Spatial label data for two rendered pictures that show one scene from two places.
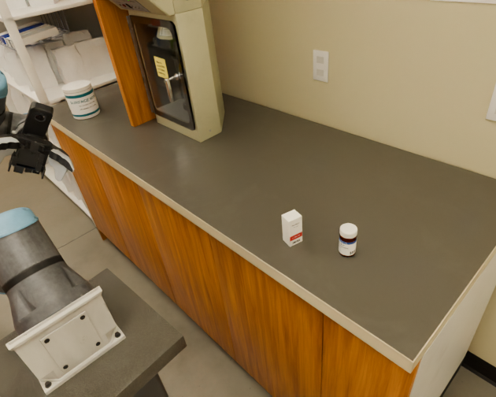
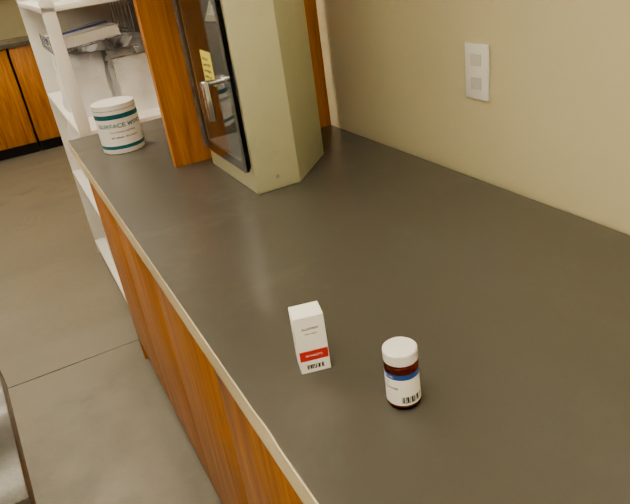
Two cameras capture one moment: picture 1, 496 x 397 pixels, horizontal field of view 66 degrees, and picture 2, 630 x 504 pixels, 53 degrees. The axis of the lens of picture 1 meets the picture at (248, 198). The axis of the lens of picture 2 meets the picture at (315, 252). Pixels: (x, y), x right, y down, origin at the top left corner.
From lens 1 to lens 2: 0.37 m
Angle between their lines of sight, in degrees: 17
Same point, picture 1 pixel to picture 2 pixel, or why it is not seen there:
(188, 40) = (240, 19)
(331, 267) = (357, 423)
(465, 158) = not seen: outside the picture
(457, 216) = not seen: outside the picture
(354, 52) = (530, 41)
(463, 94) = not seen: outside the picture
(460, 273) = not seen: outside the picture
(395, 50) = (598, 32)
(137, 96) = (185, 118)
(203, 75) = (267, 79)
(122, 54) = (164, 50)
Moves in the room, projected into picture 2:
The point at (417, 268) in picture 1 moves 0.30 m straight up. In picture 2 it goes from (536, 456) to (545, 190)
